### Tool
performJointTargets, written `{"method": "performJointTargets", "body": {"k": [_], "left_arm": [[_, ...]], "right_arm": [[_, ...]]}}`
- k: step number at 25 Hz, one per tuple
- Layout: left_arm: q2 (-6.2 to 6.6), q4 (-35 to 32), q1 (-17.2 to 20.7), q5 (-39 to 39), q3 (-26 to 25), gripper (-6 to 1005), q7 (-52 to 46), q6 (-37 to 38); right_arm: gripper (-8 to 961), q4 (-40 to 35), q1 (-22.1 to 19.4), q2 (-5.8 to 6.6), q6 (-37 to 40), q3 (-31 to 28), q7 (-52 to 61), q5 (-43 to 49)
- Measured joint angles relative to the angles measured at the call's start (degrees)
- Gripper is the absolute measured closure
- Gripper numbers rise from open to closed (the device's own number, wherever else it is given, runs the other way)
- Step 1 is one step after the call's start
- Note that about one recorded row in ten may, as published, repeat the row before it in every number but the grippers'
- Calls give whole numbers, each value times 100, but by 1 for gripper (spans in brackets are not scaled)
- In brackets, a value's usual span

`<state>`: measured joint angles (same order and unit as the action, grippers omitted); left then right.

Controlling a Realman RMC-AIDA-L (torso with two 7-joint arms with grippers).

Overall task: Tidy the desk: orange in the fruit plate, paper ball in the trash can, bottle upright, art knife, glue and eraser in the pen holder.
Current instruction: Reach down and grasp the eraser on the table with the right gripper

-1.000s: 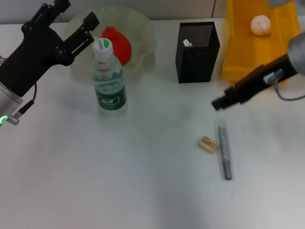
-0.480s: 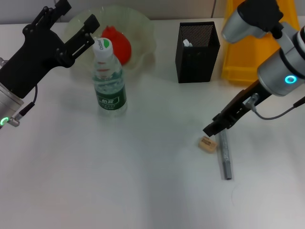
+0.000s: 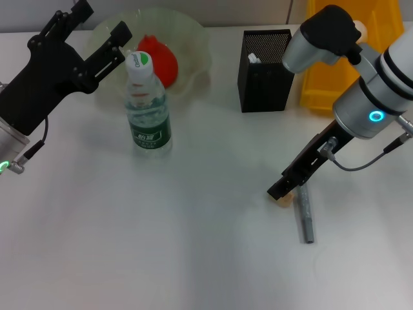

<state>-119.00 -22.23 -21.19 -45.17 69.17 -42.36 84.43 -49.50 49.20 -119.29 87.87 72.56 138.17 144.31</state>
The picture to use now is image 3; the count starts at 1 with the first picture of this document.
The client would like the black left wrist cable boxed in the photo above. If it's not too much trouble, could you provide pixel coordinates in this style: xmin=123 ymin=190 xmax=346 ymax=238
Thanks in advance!
xmin=7 ymin=115 xmax=50 ymax=174

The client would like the black mesh pen holder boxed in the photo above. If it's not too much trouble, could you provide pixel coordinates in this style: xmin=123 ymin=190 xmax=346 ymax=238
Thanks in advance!
xmin=237 ymin=28 xmax=299 ymax=114

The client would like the red round fruit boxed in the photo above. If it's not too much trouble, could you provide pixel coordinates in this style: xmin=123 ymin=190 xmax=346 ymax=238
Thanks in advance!
xmin=137 ymin=34 xmax=179 ymax=88

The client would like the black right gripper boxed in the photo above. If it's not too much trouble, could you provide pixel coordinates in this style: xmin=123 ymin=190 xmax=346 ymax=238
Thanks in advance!
xmin=267 ymin=120 xmax=356 ymax=202

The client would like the clear green-label water bottle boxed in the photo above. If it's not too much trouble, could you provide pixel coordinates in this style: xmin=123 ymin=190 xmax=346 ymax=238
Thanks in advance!
xmin=123 ymin=51 xmax=174 ymax=160

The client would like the small beige eraser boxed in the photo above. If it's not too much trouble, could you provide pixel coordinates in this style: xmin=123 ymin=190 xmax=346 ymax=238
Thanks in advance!
xmin=274 ymin=192 xmax=296 ymax=209

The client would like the clear glass fruit plate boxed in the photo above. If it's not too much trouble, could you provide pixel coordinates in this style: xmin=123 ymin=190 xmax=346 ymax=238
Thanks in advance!
xmin=86 ymin=8 xmax=213 ymax=110

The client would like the grey pen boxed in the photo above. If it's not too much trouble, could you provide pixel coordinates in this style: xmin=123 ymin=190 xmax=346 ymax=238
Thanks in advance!
xmin=296 ymin=183 xmax=316 ymax=245

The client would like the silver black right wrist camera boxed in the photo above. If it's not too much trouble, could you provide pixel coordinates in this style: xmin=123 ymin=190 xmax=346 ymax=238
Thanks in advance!
xmin=281 ymin=4 xmax=364 ymax=74

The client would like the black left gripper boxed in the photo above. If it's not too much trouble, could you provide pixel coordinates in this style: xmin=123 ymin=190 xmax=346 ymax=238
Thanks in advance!
xmin=0 ymin=0 xmax=134 ymax=137

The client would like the yellow plastic bin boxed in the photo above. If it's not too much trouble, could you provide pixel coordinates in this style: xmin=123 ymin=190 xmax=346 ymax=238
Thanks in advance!
xmin=299 ymin=0 xmax=406 ymax=118

